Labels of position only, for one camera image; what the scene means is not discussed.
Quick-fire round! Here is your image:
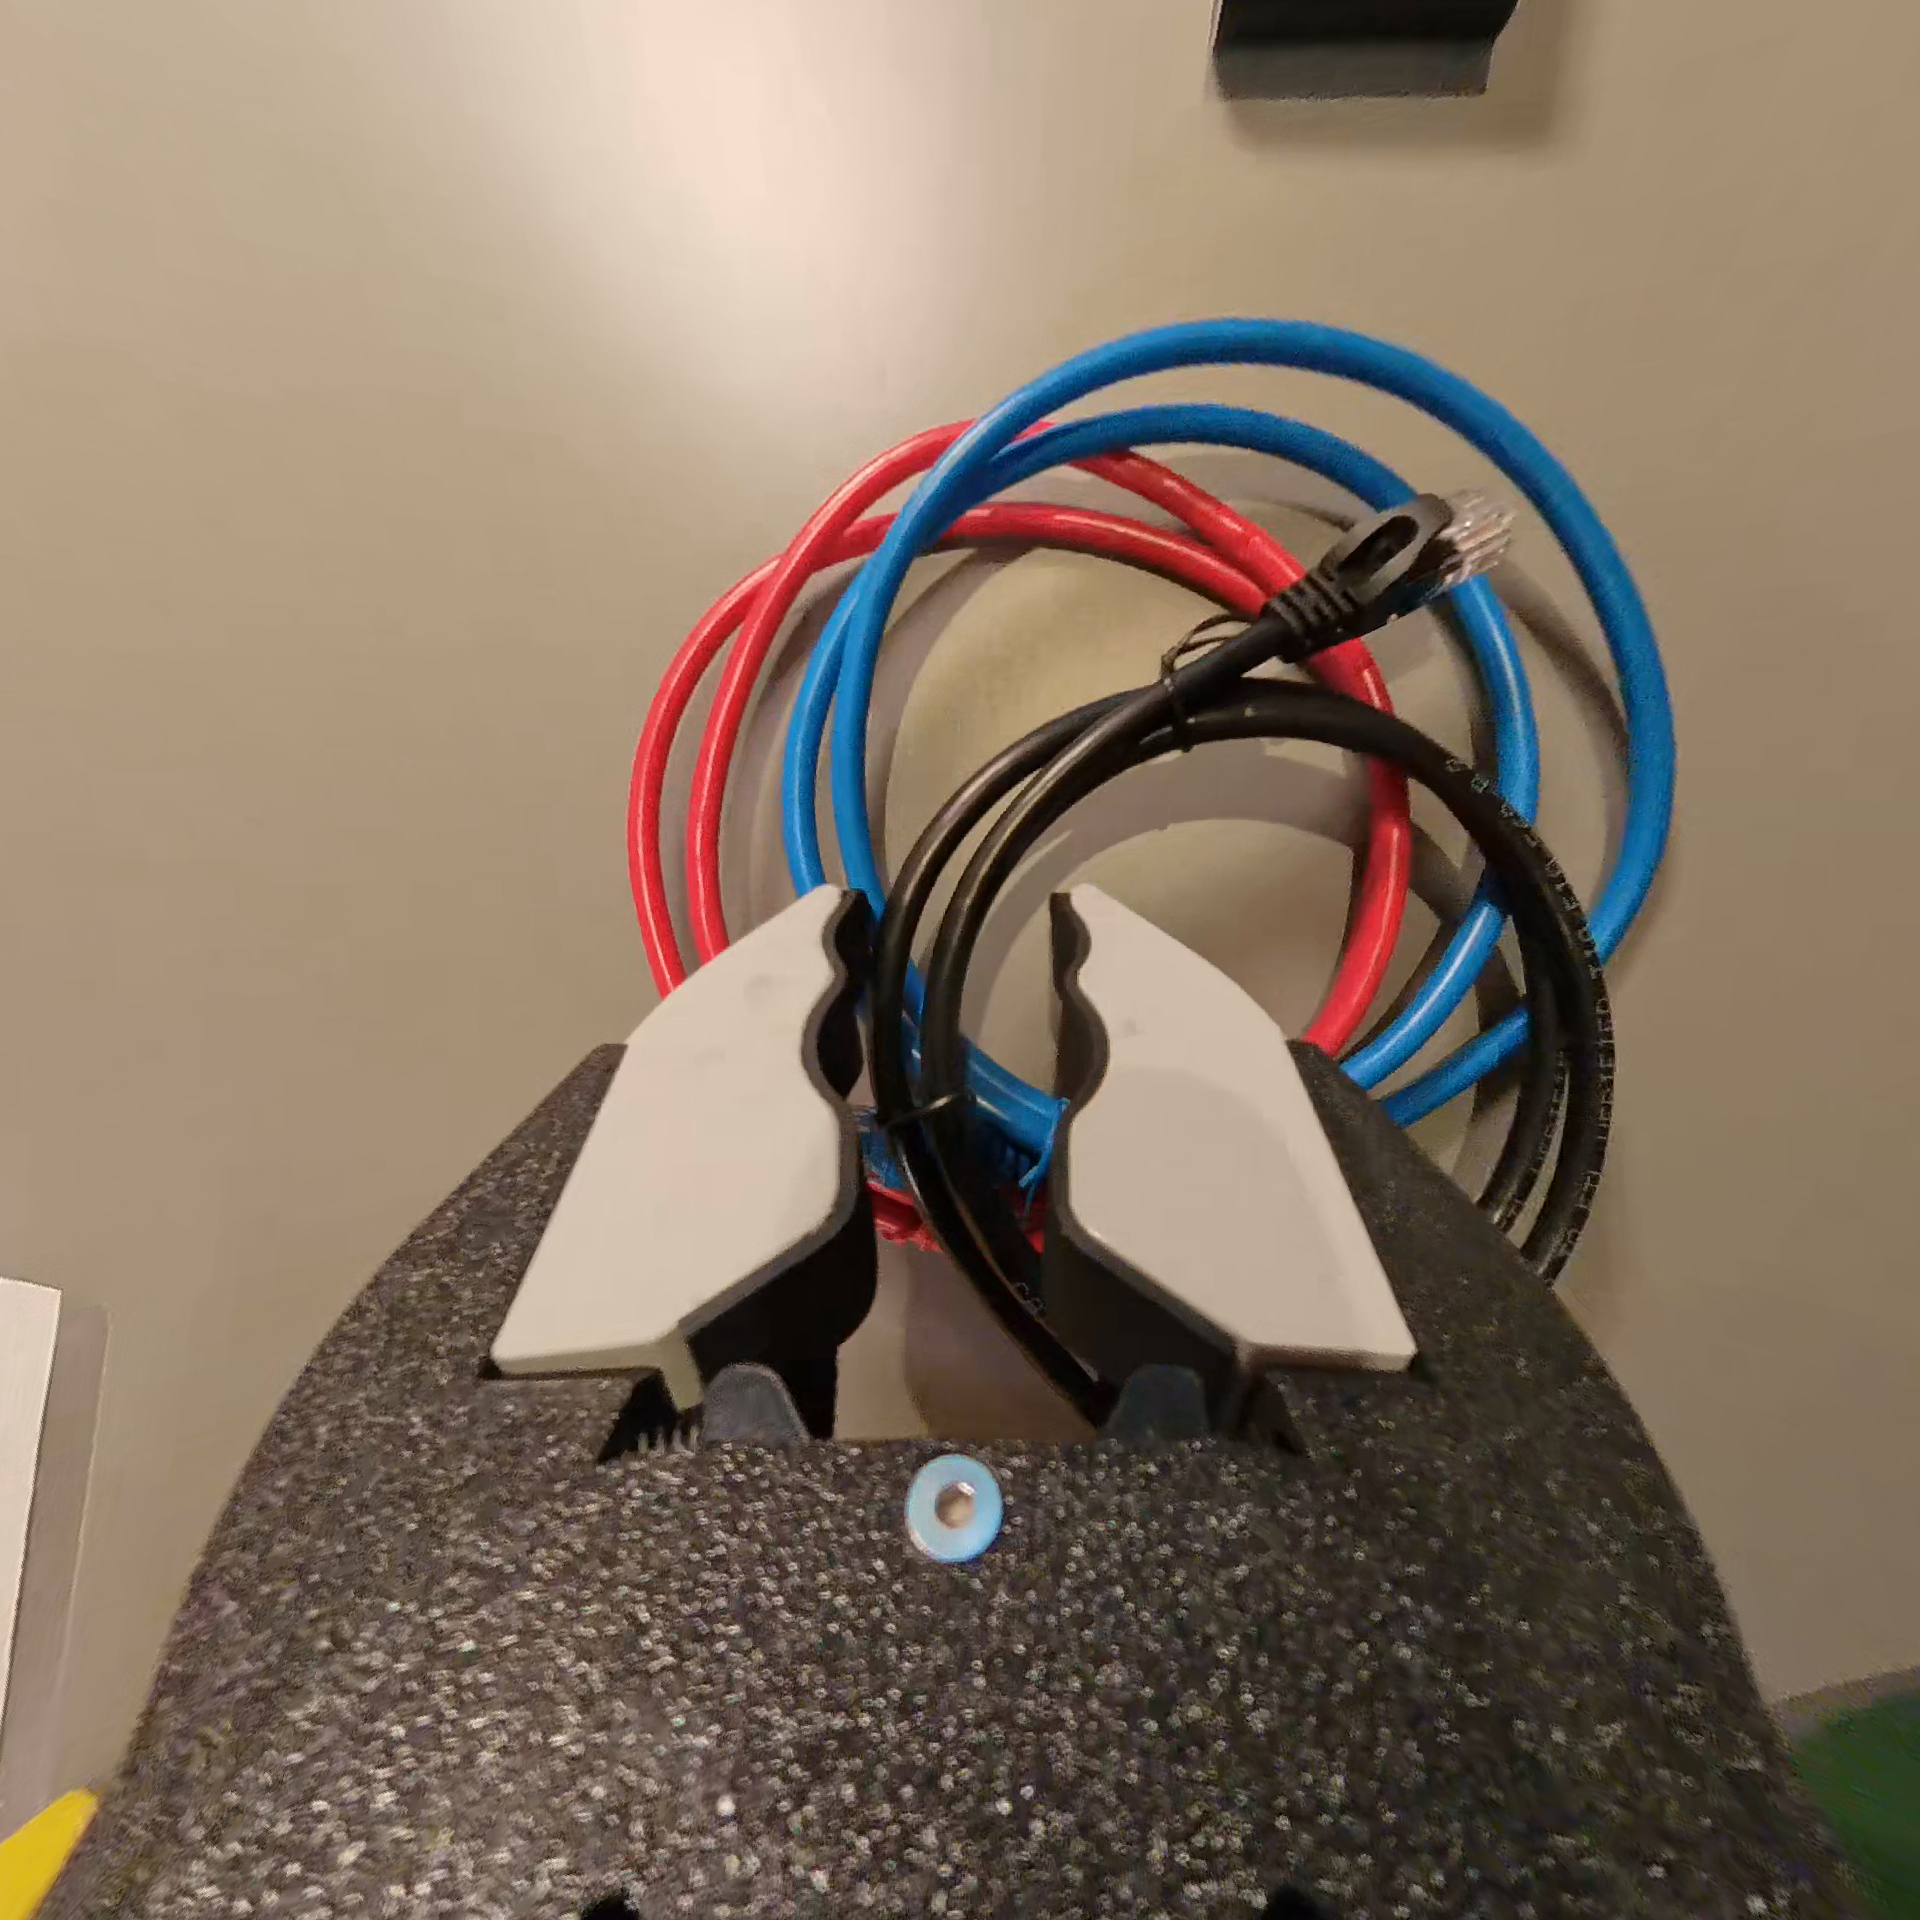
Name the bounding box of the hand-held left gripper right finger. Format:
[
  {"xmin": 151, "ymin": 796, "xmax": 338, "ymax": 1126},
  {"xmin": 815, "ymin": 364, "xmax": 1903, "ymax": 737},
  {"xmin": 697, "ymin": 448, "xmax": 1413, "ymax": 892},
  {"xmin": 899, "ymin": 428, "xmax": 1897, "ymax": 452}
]
[{"xmin": 1043, "ymin": 883, "xmax": 1422, "ymax": 1431}]

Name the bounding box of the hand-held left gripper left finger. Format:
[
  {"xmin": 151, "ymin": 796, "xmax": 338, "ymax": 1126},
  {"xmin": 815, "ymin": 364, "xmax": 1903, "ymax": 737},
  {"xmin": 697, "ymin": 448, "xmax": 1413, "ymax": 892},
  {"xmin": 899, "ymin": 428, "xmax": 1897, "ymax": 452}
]
[{"xmin": 489, "ymin": 883, "xmax": 883, "ymax": 1423}]

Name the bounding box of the black ethernet cable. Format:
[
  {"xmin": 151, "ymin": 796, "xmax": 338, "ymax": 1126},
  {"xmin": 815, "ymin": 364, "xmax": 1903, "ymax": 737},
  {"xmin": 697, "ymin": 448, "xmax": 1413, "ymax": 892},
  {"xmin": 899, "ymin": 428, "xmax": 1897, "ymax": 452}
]
[{"xmin": 873, "ymin": 491, "xmax": 1616, "ymax": 1425}]

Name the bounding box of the white paper sheet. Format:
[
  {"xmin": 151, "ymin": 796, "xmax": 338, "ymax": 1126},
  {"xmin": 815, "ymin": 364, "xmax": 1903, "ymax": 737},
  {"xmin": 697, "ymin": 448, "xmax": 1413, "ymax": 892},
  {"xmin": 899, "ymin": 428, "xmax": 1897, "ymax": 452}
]
[{"xmin": 0, "ymin": 1280, "xmax": 64, "ymax": 1705}]

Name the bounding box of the person's green jacket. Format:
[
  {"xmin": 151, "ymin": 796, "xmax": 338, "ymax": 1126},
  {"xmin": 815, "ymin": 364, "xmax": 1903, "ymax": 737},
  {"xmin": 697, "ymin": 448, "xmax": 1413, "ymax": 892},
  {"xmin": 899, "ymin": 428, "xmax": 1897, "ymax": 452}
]
[{"xmin": 1785, "ymin": 1686, "xmax": 1920, "ymax": 1920}]

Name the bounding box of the yellow object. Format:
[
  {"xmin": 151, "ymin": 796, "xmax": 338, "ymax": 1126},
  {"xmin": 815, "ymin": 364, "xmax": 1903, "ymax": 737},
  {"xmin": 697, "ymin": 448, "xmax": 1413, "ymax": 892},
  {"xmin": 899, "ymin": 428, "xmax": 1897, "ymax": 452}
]
[{"xmin": 0, "ymin": 1784, "xmax": 102, "ymax": 1920}]

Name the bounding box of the black box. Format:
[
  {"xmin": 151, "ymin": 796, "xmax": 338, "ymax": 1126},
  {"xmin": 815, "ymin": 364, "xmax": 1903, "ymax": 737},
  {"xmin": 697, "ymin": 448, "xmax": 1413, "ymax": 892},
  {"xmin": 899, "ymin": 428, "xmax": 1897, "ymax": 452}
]
[{"xmin": 1213, "ymin": 0, "xmax": 1503, "ymax": 101}]

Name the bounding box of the red ethernet cable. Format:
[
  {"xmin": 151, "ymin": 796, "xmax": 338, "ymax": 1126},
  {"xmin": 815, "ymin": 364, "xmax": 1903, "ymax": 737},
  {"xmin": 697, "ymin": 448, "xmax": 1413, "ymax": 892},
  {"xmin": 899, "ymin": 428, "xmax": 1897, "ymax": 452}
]
[{"xmin": 632, "ymin": 421, "xmax": 1415, "ymax": 1248}]

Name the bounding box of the blue ethernet cable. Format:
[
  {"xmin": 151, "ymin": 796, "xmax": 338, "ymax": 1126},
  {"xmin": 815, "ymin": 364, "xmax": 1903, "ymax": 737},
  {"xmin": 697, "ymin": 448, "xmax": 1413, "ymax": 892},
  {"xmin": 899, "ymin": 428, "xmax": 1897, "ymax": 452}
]
[{"xmin": 779, "ymin": 316, "xmax": 1679, "ymax": 1201}]

